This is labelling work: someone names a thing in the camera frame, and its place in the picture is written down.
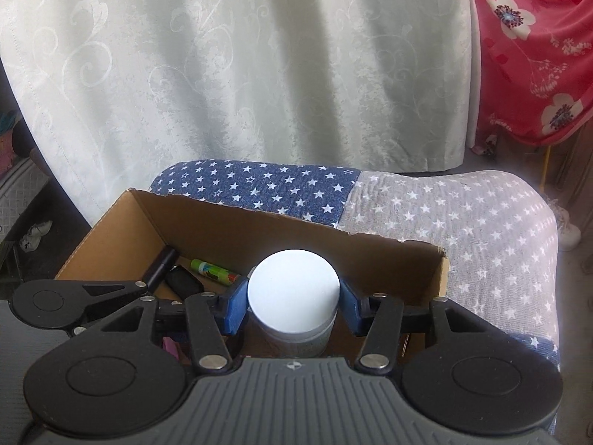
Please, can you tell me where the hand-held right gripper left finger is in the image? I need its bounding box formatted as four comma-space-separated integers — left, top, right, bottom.
99, 280, 252, 375

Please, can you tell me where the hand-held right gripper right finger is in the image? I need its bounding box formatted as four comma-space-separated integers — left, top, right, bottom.
338, 280, 470, 375

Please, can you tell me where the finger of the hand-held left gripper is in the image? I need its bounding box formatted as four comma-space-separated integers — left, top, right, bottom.
72, 279, 157, 337

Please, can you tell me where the black key fob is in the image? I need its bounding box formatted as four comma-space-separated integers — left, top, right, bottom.
164, 265, 205, 299

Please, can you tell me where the white plastic bottle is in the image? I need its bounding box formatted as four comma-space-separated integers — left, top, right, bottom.
247, 249, 342, 359

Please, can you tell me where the brown cardboard box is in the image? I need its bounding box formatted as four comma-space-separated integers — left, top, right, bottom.
54, 188, 451, 363

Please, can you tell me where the green printed tube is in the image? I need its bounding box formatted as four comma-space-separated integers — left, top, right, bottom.
190, 258, 244, 285

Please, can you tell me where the black cylindrical tube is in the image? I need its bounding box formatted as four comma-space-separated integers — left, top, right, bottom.
145, 247, 181, 289

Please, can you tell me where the white crumpled paper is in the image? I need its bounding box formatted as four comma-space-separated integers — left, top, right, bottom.
19, 220, 54, 252

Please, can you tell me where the grey ribbed mat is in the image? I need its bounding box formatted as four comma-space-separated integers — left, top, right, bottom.
0, 158, 53, 243

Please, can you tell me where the star patterned blanket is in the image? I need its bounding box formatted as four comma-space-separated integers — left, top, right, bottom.
148, 159, 564, 368

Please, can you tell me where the colourful cloth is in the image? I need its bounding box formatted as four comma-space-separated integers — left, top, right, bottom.
0, 110, 22, 178

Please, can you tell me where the white shoe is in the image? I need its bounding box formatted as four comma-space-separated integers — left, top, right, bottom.
549, 203, 583, 252

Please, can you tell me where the white patterned curtain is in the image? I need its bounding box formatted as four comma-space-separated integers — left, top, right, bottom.
0, 0, 479, 238

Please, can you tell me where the yellow pole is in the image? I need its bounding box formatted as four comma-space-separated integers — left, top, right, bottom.
539, 145, 555, 187

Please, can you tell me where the pink floral cloth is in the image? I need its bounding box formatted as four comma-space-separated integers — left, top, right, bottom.
463, 0, 593, 156

